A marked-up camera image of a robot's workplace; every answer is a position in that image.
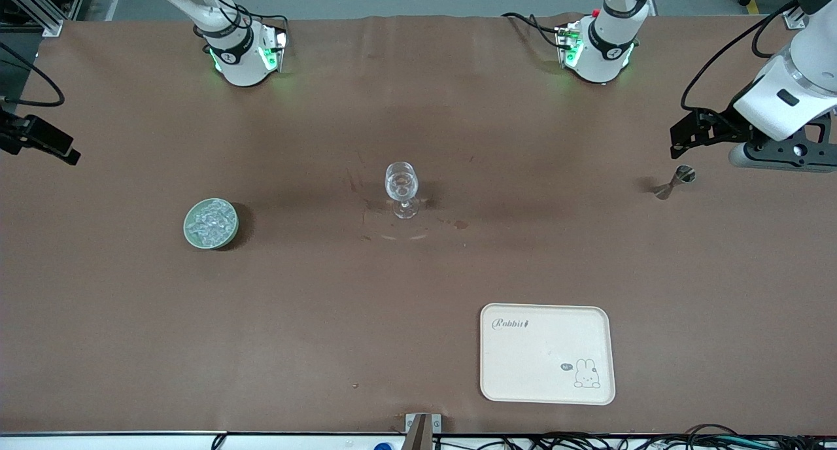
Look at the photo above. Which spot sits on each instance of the clear wine glass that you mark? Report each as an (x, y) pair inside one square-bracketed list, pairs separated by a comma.
[(401, 183)]

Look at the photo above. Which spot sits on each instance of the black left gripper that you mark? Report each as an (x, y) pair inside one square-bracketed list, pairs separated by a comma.
[(724, 127)]

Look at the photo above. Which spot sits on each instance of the steel double jigger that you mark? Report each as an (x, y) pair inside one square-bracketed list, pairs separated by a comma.
[(684, 173)]

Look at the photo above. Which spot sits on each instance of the clear ice cubes pile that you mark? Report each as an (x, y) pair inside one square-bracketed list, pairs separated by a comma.
[(210, 221)]

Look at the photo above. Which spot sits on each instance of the cream rabbit print tray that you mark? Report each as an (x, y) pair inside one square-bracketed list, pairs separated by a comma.
[(543, 358)]

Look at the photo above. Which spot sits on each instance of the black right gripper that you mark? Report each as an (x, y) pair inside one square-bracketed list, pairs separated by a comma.
[(14, 136)]

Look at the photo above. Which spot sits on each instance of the aluminium frame profile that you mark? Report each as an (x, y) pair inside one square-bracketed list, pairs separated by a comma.
[(39, 12), (794, 18)]

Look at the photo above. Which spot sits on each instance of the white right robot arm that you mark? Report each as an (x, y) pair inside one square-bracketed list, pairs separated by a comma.
[(242, 64)]

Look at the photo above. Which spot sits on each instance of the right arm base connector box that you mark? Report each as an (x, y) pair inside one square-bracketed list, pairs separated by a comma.
[(274, 48)]

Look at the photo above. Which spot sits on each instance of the green ceramic bowl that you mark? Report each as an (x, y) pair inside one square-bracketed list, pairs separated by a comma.
[(189, 231)]

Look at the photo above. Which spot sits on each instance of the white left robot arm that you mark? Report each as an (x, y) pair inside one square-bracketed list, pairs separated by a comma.
[(601, 44)]

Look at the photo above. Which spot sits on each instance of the metal clamp bracket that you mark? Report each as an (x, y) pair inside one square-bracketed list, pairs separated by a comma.
[(422, 430)]

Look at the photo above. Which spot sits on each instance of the brown table cover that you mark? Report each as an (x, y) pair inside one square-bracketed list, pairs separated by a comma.
[(327, 306)]

